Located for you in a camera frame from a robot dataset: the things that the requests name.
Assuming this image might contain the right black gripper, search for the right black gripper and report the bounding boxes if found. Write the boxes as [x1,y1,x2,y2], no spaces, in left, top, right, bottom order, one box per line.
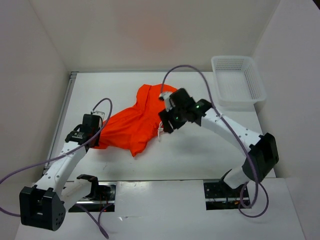
[158,103,187,134]

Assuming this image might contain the orange mesh shorts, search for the orange mesh shorts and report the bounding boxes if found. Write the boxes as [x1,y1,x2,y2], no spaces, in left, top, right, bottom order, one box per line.
[95,84,165,157]

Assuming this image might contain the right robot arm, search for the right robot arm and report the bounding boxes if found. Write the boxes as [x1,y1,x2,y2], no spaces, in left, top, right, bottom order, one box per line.
[158,88,279,197]

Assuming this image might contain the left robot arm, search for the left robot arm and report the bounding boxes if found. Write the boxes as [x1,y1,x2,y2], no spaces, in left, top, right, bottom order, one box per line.
[19,111,105,231]

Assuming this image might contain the white plastic basket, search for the white plastic basket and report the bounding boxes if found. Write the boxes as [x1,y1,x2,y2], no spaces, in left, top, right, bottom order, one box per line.
[211,55,267,109]

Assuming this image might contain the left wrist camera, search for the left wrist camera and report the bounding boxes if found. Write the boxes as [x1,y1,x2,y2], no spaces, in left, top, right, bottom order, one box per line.
[90,110,105,121]

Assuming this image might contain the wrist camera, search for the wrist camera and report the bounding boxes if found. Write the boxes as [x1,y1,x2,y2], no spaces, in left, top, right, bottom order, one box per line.
[158,91,175,112]
[90,110,105,121]

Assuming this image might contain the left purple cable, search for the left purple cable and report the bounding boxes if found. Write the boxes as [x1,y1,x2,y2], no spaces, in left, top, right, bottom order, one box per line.
[0,97,114,240]

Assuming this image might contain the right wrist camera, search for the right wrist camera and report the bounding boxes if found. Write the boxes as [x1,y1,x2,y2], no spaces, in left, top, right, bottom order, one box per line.
[158,91,175,112]

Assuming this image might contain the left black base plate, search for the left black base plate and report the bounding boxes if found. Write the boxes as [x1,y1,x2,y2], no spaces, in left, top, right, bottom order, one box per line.
[68,181,117,213]

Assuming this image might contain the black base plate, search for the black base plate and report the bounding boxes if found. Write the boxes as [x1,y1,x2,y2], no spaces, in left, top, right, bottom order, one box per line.
[203,179,244,211]
[68,181,117,213]

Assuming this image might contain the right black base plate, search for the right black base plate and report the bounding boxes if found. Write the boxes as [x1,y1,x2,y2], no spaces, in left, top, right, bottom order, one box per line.
[203,179,244,211]

